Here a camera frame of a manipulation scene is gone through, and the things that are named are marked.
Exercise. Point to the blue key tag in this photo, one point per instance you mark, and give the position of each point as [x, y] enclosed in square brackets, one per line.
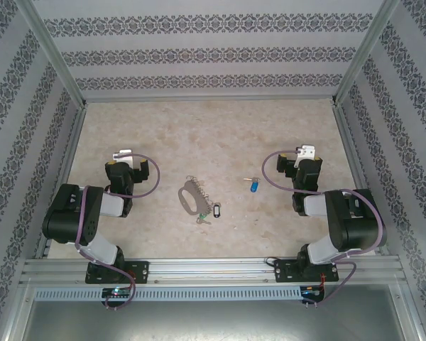
[255, 186]

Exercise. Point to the brass key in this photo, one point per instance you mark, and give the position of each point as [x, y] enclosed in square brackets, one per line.
[248, 179]

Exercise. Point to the metal key holder with rings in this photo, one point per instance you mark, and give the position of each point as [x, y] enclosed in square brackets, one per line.
[185, 195]

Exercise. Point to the black key tag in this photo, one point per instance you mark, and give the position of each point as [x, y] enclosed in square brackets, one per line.
[217, 210]

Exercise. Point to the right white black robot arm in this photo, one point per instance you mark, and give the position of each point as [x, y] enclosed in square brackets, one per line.
[355, 220]

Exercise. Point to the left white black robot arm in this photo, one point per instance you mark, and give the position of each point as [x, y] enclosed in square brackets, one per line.
[67, 213]

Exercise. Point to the small circuit board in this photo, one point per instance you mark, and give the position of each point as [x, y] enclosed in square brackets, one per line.
[117, 292]
[312, 291]

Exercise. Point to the grey metal sheet panel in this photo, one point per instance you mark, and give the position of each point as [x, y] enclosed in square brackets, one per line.
[213, 321]

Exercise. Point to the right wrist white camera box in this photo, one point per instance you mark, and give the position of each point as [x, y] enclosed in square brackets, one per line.
[307, 151]

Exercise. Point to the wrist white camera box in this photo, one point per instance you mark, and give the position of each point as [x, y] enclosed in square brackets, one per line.
[126, 158]
[307, 151]

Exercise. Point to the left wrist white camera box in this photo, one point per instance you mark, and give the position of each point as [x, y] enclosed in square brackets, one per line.
[126, 158]

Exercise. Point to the aluminium table side rail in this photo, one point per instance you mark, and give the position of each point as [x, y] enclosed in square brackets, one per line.
[69, 156]
[351, 156]

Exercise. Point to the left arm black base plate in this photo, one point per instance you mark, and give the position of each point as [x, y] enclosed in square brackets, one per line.
[142, 271]

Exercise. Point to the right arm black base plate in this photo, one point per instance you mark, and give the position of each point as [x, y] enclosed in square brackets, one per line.
[284, 270]

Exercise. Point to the aluminium frame post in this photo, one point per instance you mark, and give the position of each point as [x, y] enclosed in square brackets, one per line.
[53, 57]
[364, 57]

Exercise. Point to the aluminium mounting rail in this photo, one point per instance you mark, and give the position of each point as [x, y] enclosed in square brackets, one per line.
[213, 270]

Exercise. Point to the aluminium lower frame beam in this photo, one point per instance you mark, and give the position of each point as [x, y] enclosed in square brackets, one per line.
[408, 312]
[16, 312]

